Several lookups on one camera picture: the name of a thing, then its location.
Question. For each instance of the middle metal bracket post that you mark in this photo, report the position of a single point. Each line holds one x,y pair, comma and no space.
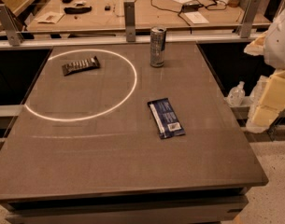
129,16

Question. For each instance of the white paper sheet right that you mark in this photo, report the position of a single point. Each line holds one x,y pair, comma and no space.
196,17

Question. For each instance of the dark chocolate bar wrapper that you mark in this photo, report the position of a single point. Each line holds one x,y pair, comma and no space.
80,66

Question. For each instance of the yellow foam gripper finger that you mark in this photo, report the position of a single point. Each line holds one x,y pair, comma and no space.
268,102
256,47

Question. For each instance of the clear plastic bottle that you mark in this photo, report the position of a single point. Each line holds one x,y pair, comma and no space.
236,95

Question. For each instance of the blue rxbar blueberry wrapper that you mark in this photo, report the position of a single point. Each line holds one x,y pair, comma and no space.
166,119

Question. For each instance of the metal bracket post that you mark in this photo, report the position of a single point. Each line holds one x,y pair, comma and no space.
248,18
11,25
129,16

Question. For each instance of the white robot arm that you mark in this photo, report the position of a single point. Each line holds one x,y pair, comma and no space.
274,45

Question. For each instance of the white paper card left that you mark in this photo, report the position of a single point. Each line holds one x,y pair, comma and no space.
50,17

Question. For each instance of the black power adapter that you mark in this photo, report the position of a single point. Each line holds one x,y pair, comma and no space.
190,7

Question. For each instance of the wooden background desk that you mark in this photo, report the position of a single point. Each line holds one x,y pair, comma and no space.
148,13

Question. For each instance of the left metal bracket post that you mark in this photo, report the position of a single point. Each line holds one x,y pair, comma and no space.
11,25

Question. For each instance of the right metal bracket post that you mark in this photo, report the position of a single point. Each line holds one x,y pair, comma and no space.
248,18

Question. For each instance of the silver blue energy drink can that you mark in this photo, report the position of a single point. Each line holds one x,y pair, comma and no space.
157,44

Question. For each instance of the black flat tool on desk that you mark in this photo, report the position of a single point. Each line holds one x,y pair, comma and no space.
77,10

